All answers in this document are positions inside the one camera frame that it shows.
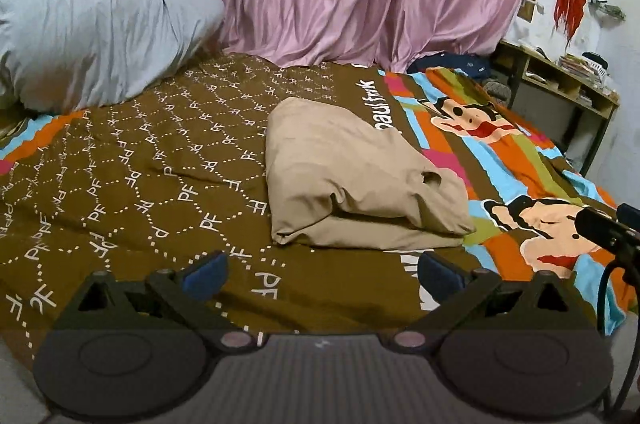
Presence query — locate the grey fabric bundle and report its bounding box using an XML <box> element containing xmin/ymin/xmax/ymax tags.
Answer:
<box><xmin>0</xmin><ymin>0</ymin><xmax>227</xmax><ymax>116</ymax></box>

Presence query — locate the navy blue bag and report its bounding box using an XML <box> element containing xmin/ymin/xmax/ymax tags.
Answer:
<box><xmin>406</xmin><ymin>52</ymin><xmax>494</xmax><ymax>81</ymax></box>

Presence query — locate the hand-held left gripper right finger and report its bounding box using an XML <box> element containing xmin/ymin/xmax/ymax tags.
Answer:
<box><xmin>392</xmin><ymin>251</ymin><xmax>593</xmax><ymax>352</ymax></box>

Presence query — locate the wooden side desk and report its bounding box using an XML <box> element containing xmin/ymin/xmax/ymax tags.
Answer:
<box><xmin>492</xmin><ymin>38</ymin><xmax>622</xmax><ymax>177</ymax></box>

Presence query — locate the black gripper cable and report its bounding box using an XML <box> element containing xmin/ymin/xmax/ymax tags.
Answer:
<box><xmin>596</xmin><ymin>253</ymin><xmax>640</xmax><ymax>411</ymax></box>

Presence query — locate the stack of books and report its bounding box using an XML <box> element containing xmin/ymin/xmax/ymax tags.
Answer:
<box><xmin>556</xmin><ymin>53</ymin><xmax>597</xmax><ymax>78</ymax></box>

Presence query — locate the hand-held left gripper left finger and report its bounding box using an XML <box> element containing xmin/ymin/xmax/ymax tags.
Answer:
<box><xmin>52</xmin><ymin>251</ymin><xmax>253</xmax><ymax>352</ymax></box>

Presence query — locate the red hanging tassel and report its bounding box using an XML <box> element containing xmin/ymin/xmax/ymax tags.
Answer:
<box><xmin>551</xmin><ymin>0</ymin><xmax>589</xmax><ymax>44</ymax></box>

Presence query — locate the cartoon printed bed sheet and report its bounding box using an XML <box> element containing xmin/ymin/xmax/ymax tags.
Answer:
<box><xmin>0</xmin><ymin>51</ymin><xmax>632</xmax><ymax>357</ymax></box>

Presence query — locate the beige hooded jacket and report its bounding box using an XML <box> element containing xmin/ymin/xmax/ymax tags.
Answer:
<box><xmin>264</xmin><ymin>97</ymin><xmax>477</xmax><ymax>251</ymax></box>

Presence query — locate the wall hook rack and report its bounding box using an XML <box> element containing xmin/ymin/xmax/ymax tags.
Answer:
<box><xmin>589</xmin><ymin>0</ymin><xmax>627</xmax><ymax>24</ymax></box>

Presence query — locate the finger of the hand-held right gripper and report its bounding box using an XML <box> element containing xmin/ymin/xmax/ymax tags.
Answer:
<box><xmin>574</xmin><ymin>205</ymin><xmax>640</xmax><ymax>256</ymax></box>

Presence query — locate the checkered grey bag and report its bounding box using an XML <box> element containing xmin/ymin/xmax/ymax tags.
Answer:
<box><xmin>481</xmin><ymin>79</ymin><xmax>512</xmax><ymax>104</ymax></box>

